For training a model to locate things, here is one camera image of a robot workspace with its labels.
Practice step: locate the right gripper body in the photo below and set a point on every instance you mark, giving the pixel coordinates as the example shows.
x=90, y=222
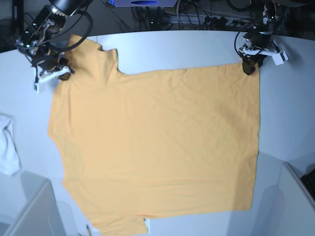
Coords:
x=48, y=59

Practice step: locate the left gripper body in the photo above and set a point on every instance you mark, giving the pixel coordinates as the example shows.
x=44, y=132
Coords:
x=257, y=44

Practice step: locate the yellow T-shirt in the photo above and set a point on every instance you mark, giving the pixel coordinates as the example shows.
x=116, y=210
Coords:
x=153, y=145

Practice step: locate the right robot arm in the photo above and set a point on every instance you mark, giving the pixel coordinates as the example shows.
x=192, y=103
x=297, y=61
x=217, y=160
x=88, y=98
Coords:
x=35, y=41

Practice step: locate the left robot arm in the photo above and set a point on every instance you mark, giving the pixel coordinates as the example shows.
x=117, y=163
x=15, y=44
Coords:
x=268, y=16

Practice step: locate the white cloth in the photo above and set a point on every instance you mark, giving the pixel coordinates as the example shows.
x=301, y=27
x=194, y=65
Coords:
x=9, y=158

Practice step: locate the white box left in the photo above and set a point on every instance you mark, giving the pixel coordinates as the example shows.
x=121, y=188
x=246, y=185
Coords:
x=39, y=215

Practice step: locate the white box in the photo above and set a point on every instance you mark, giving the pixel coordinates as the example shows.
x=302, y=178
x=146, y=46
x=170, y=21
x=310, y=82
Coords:
x=39, y=215
x=298, y=214

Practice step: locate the white box right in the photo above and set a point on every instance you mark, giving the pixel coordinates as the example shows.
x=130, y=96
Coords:
x=298, y=214

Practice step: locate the pencil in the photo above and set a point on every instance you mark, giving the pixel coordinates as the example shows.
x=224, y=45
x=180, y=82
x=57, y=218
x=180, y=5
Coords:
x=88, y=230

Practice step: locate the white label plate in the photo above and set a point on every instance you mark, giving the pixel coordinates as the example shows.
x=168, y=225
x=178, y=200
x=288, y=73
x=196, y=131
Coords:
x=147, y=223

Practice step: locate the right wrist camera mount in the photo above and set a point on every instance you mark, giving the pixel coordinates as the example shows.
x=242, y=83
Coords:
x=44, y=77

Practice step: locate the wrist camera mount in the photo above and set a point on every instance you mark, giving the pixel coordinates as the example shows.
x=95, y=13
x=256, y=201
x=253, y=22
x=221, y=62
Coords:
x=44, y=77
x=279, y=57

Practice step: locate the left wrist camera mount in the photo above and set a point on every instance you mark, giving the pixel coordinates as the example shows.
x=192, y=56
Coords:
x=279, y=57

